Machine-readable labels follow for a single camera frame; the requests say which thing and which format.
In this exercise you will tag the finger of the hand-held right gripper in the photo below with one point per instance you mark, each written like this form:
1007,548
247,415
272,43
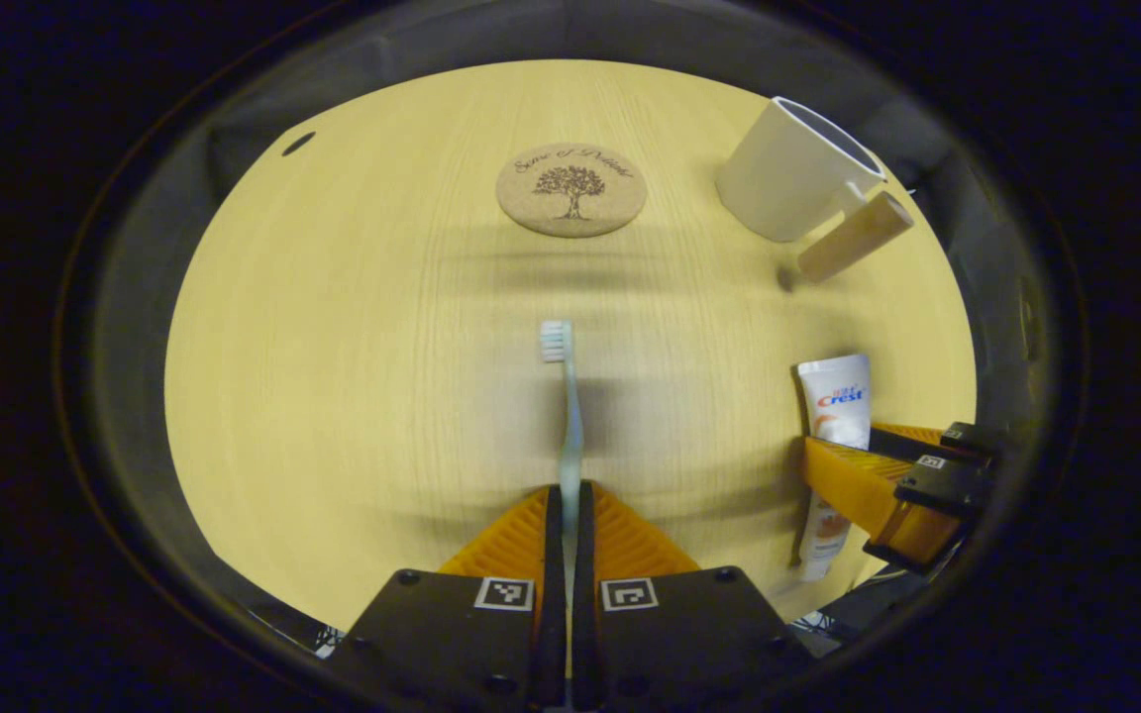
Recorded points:
967,441
858,475

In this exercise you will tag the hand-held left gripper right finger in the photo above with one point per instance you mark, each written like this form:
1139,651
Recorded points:
582,614

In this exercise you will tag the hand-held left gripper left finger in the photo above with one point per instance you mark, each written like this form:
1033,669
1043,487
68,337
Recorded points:
553,614

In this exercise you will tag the white toothpaste tube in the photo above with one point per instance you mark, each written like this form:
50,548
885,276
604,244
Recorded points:
836,396

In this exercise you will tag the pale green toothbrush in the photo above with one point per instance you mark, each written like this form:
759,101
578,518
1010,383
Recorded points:
570,426

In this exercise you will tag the round cork coaster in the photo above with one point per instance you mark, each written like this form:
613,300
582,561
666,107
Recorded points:
570,190

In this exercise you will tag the light wooden desktop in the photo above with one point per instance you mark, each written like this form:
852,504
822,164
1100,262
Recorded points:
333,396

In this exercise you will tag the dark round desk grommet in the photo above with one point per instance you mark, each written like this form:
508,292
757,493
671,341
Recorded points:
298,144

